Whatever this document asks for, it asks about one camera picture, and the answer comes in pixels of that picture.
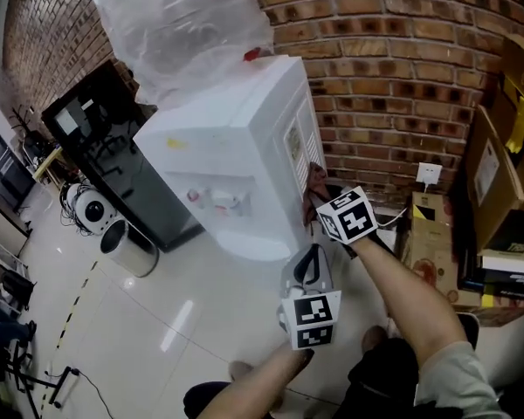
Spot white power cable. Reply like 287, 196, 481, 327
375, 182, 431, 230

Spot black box white print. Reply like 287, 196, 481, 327
459, 255, 524, 304

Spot person's right forearm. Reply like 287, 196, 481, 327
353, 236, 469, 371

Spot white wall socket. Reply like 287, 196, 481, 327
415, 161, 444, 187

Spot black double door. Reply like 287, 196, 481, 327
0, 119, 37, 214

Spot person's left forearm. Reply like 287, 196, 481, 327
196, 340, 315, 419

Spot steel trash can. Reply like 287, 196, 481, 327
99, 218, 161, 278

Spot white metal shelf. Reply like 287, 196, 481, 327
0, 228, 31, 316

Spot red printed cardboard box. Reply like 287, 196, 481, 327
403, 191, 482, 310

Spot person's left shoe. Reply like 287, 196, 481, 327
228, 360, 255, 384

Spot black framed glass door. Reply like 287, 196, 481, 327
41, 58, 207, 253

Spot person's black shorts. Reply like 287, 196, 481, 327
183, 337, 420, 419

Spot black metal stand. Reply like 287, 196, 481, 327
2, 340, 80, 419

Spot yellow desk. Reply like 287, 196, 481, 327
31, 145, 67, 185

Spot brown cloth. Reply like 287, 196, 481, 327
300, 161, 329, 227

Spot person's grey shirt sleeve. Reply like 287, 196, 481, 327
414, 340, 513, 419

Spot plastic wrapped water bottle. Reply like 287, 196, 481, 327
81, 0, 275, 109

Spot dark open cardboard box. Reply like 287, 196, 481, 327
479, 209, 524, 258

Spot white round device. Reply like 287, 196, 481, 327
76, 188, 118, 236
64, 182, 85, 211

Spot white water dispenser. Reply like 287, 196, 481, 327
133, 55, 328, 262

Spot wooden coat rack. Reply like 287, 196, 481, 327
10, 105, 35, 135

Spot yellow black taped cardboard box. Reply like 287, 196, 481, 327
491, 32, 524, 214

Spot black floor cable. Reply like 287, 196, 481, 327
69, 367, 115, 419

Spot cardboard box white label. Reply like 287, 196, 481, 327
465, 105, 524, 252

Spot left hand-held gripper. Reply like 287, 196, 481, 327
280, 243, 342, 351

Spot yellow black floor tape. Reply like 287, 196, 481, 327
41, 259, 100, 405

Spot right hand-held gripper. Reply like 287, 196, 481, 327
316, 183, 379, 246

